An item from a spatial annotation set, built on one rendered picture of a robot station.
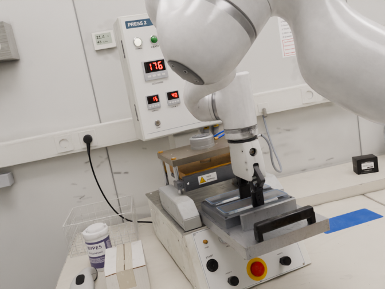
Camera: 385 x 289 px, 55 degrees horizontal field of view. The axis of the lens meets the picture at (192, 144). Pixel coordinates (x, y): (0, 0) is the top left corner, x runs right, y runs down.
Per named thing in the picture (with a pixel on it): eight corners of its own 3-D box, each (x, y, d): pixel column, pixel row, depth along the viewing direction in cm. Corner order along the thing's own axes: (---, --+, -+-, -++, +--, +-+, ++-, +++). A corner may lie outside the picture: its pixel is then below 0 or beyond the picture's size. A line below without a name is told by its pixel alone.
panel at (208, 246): (212, 302, 99) (191, 233, 103) (306, 265, 108) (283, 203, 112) (214, 303, 97) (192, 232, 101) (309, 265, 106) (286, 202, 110)
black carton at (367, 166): (353, 171, 168) (351, 156, 166) (373, 168, 167) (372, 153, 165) (357, 175, 162) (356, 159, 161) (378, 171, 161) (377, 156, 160)
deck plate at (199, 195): (145, 195, 145) (145, 192, 145) (225, 172, 156) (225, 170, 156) (182, 235, 102) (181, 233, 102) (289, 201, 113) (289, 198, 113)
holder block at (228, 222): (201, 210, 105) (200, 201, 105) (263, 191, 112) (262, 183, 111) (226, 229, 90) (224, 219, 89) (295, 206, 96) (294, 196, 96)
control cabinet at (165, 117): (147, 192, 145) (112, 24, 133) (223, 171, 155) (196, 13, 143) (158, 204, 129) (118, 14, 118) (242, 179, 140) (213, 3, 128)
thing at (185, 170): (171, 176, 129) (165, 149, 127) (228, 160, 136) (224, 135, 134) (187, 187, 113) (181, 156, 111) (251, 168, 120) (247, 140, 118)
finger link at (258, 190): (266, 180, 90) (270, 207, 91) (259, 178, 93) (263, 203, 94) (254, 184, 89) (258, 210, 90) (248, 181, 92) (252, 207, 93)
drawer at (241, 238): (198, 221, 107) (193, 196, 106) (264, 200, 114) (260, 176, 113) (247, 264, 80) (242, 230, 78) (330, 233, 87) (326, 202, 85)
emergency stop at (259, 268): (252, 278, 103) (247, 264, 104) (264, 273, 105) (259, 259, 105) (254, 278, 102) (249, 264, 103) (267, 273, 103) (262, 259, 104)
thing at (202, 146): (157, 174, 134) (150, 139, 132) (234, 154, 144) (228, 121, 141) (177, 190, 111) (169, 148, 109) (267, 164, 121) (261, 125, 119)
